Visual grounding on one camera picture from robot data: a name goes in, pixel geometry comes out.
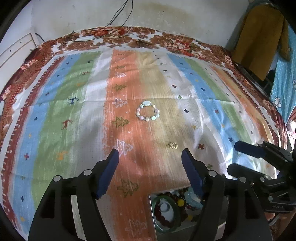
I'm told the light blue bead bracelet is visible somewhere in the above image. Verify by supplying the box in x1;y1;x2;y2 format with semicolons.
184;187;204;212

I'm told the yellow and black bead bracelet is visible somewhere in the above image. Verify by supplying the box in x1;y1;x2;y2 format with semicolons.
171;188;200;222

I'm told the green jade bangle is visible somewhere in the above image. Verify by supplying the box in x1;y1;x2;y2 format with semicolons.
151;195;181;233

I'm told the red bead bracelet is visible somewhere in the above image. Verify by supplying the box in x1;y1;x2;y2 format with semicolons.
153;199;173;224

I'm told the white pastel charm bracelet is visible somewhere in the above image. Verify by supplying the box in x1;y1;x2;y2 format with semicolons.
135;100;161;122

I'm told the person's right hand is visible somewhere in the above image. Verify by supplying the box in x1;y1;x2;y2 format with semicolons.
264;212;283;225

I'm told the silver metal tin box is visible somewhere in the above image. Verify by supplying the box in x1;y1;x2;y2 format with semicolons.
147;185;228;241

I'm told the blue dotted cartoon cloth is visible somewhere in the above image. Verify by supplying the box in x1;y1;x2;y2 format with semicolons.
270;26;295;123

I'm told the mustard yellow hanging garment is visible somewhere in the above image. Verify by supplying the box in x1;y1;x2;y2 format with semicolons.
231;4;290;81

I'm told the striped colourful bed mat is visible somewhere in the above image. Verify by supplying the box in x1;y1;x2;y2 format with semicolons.
0;49;285;241

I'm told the white wooden headboard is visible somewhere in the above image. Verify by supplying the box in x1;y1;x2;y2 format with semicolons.
1;32;40;79

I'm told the black power cable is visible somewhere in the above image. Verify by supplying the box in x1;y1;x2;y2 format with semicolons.
69;0;135;40

